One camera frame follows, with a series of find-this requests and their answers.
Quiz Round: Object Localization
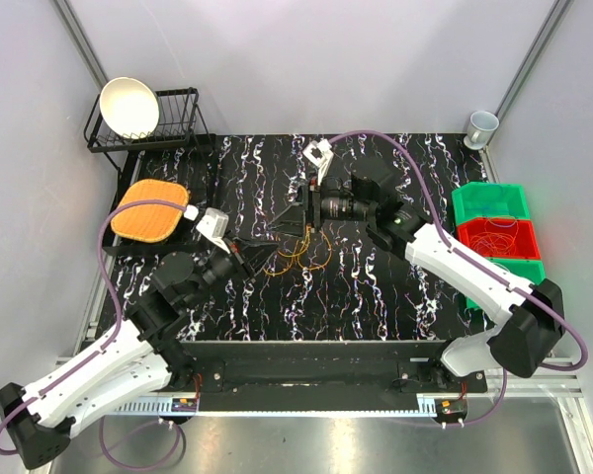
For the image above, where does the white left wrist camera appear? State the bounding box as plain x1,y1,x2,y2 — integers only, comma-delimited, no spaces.
183,204,230,254

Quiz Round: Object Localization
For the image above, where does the blue cable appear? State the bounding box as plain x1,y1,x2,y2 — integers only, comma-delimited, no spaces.
473,197,520,229

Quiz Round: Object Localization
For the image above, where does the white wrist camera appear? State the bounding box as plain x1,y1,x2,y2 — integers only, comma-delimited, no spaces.
302,139,334,186
183,204,230,254

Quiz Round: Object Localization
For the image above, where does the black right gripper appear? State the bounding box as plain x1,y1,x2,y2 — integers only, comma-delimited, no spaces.
265,172,374,240

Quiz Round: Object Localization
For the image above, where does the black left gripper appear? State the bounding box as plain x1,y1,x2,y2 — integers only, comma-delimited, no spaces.
185,229,281,310

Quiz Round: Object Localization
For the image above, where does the red bin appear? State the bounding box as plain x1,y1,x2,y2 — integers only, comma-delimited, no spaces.
457,217,541,261

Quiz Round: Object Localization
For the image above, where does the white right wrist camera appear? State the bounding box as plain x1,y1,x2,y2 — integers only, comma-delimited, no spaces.
302,139,334,186

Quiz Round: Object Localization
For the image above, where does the white bowl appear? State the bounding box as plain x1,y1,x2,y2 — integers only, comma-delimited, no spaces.
99,77,160,139

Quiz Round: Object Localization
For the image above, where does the orange cable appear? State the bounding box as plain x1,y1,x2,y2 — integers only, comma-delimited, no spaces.
468,221,523,258

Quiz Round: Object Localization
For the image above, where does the black tray under basket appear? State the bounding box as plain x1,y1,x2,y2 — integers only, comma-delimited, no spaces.
103,145,217,257

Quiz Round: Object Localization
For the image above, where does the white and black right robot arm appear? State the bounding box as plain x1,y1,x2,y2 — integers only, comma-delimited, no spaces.
270,165,564,392

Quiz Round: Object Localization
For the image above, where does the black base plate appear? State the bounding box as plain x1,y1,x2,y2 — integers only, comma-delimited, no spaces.
182,341,487,416

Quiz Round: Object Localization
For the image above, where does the green bin near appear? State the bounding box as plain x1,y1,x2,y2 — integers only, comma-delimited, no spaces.
489,257,546,284

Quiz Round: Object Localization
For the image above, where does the green bin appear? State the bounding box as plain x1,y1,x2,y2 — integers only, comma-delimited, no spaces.
452,182,531,224
489,257,546,284

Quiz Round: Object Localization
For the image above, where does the white mug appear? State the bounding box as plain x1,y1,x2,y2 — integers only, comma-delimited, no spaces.
464,111,500,150

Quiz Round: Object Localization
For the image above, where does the black wire dish rack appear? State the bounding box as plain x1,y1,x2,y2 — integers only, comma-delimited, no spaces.
83,77,215,156

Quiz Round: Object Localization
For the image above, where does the green bin far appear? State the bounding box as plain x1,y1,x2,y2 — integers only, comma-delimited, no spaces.
452,182,531,224

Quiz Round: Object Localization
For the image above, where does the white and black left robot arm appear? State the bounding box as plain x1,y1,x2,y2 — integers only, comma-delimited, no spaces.
0,238,278,469

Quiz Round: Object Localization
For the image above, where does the black marbled mat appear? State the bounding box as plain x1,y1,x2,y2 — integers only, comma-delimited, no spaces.
178,133,486,342

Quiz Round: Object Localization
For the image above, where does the aluminium frame rail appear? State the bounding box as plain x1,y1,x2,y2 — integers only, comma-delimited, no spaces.
47,369,593,473

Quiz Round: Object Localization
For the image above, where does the orange woven basket tray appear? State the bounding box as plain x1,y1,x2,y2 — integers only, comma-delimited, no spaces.
111,179,190,243

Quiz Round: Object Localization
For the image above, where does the yellow cable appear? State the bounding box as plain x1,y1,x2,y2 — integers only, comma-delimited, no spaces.
264,231,335,277

